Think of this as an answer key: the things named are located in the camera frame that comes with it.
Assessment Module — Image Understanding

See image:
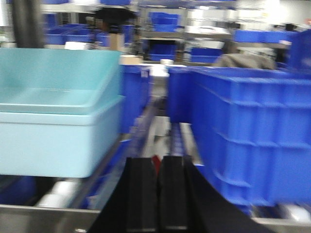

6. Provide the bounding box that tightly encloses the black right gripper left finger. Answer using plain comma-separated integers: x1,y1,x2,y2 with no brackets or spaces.
88,158,157,233

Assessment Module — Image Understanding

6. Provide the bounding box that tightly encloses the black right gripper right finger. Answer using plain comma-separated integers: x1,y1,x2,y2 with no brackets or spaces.
158,156,271,233

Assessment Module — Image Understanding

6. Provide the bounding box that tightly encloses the light blue plastic bin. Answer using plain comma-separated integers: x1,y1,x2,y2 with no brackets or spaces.
0,94,125,178

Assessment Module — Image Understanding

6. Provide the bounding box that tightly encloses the large dark blue crate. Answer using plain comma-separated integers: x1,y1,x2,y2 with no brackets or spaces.
167,67,311,208

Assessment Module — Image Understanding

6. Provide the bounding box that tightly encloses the dark blue bin behind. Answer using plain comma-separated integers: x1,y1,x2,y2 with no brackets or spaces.
120,65,151,133

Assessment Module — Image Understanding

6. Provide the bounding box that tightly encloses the person with dark hair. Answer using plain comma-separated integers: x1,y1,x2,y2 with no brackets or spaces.
93,6,138,53

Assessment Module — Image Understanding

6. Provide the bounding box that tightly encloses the stainless steel shelf front rail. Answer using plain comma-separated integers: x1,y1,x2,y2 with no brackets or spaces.
0,204,311,233

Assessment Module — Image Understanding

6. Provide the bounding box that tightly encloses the black vertical post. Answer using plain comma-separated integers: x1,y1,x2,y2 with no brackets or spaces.
12,0,45,49

